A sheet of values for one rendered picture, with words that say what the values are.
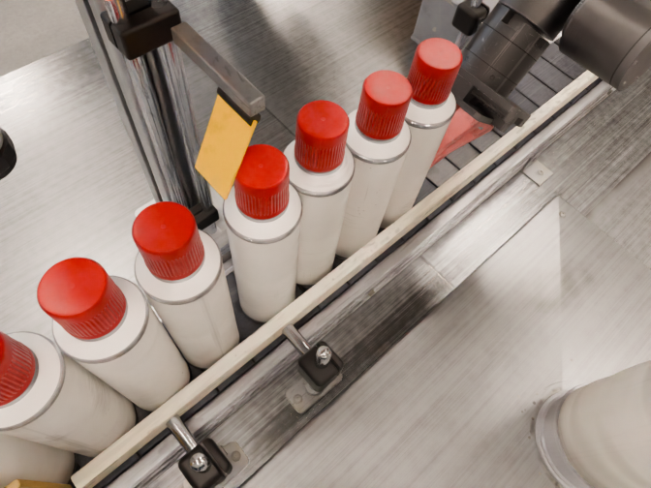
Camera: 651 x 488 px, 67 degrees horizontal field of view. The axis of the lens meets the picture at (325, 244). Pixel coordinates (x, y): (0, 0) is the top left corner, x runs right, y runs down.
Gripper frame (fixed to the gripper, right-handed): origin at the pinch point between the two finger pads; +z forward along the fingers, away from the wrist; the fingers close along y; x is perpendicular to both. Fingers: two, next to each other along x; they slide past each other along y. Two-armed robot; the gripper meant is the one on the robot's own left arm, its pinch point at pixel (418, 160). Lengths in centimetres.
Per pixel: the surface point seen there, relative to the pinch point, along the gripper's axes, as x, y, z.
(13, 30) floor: 56, -170, 73
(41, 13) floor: 66, -172, 65
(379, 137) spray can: -15.3, 1.3, -3.0
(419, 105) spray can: -11.0, 0.8, -5.7
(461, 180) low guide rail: 3.7, 3.8, -0.4
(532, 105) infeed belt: 20.4, 1.1, -9.6
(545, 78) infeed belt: 24.4, -0.5, -12.9
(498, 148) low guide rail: 8.7, 3.6, -4.5
